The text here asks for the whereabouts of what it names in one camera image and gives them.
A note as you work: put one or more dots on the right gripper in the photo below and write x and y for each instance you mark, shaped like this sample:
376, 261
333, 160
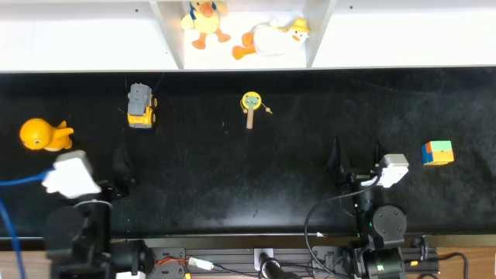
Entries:
356, 179

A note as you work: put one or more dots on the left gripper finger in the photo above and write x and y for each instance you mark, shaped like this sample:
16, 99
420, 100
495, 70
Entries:
123, 166

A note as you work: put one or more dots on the grey and yellow toy truck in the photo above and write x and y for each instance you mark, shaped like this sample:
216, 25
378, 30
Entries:
139, 100

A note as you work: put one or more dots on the yellow rubber duck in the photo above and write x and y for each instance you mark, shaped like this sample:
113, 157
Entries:
38, 133

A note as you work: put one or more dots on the yellow rattle drum toy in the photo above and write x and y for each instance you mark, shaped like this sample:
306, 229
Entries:
251, 101

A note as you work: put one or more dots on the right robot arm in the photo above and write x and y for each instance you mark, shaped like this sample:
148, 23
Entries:
387, 224

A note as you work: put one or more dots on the white shelf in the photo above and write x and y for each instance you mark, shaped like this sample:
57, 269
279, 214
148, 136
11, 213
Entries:
77, 38

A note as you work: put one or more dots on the white plush duck yellow hat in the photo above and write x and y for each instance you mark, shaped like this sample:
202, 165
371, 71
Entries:
271, 40

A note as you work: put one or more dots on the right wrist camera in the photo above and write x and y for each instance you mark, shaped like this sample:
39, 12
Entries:
393, 168

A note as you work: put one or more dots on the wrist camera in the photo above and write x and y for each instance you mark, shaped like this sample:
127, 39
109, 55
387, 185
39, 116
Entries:
393, 168
71, 174

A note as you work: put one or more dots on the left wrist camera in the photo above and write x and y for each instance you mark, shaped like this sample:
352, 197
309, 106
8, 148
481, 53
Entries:
71, 174

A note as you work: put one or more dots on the mounting rail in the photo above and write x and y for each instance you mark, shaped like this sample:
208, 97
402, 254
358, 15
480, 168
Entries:
232, 259

